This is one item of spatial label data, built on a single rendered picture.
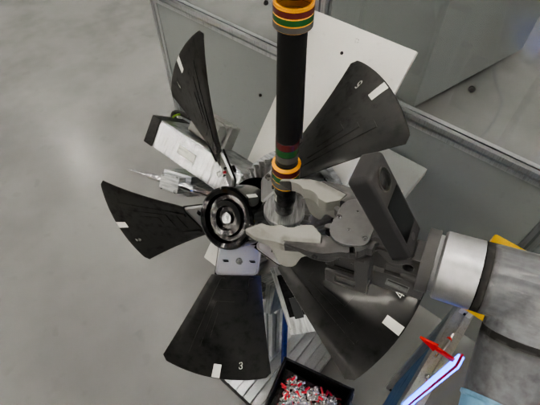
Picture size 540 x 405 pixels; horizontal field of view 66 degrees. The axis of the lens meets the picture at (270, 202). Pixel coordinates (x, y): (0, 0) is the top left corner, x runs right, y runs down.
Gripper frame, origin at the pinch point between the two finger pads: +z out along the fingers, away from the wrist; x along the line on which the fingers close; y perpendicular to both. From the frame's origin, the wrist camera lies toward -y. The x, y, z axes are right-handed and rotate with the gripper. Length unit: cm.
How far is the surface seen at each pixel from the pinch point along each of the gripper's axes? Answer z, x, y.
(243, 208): 13.1, 11.2, 16.3
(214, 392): 48, 11, 137
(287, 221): 3.3, 9.5, 14.1
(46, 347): 123, -7, 127
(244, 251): 14.4, 10.5, 28.4
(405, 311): -17.7, 8.4, 26.4
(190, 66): 31.9, 28.0, -0.5
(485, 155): -25, 79, 44
